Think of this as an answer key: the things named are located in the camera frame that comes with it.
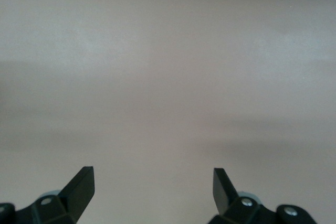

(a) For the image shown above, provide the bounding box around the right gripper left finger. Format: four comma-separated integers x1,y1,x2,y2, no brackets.
0,166,95,224

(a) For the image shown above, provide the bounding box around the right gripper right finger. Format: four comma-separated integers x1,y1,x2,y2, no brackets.
208,167,316,224

